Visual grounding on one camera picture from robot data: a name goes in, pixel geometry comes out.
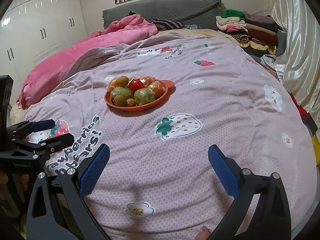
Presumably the yellow-green garment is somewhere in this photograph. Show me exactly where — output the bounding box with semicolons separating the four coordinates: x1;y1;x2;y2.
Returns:
20;217;29;240

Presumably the white wardrobe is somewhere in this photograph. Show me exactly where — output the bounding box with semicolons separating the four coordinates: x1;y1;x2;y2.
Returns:
0;0;88;110

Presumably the grey padded headboard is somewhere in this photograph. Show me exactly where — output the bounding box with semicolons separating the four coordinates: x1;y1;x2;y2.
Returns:
102;0;222;30

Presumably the orange plate with ears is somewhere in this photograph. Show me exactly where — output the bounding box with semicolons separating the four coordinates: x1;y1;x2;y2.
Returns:
104;79;175;112

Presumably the dark striped cloth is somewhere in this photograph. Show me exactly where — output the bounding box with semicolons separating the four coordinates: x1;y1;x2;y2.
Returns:
150;19;185;30

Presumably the green citrus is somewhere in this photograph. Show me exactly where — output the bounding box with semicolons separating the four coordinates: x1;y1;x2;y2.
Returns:
134;88;156;105
110;86;134;103

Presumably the strawberry printed blanket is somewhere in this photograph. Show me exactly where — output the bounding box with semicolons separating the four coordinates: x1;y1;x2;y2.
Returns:
24;34;315;238

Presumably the person's left hand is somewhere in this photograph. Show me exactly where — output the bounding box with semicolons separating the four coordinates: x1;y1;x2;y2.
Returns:
0;171;33;190

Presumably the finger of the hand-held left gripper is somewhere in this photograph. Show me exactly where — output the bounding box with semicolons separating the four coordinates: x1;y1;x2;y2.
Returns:
15;133;75;155
6;119;56;137

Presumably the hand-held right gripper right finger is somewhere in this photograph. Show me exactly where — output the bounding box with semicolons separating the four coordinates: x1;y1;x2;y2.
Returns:
207;144;292;240

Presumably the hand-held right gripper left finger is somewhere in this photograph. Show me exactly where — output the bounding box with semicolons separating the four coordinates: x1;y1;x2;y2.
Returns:
26;143;111;240

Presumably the red tomato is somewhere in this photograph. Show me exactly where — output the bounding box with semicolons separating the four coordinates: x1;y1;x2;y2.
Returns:
129;79;145;92

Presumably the cream satin curtain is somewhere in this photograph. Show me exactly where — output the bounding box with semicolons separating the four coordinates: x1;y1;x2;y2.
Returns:
257;0;320;120

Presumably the person's right hand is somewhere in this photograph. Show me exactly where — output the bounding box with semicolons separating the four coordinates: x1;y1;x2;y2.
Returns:
195;226;212;240

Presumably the pile of folded clothes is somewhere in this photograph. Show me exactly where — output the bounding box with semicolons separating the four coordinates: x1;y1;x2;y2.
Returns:
215;9;279;55

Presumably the pink quilt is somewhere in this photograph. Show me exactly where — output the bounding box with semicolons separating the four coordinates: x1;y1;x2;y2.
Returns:
16;14;159;109

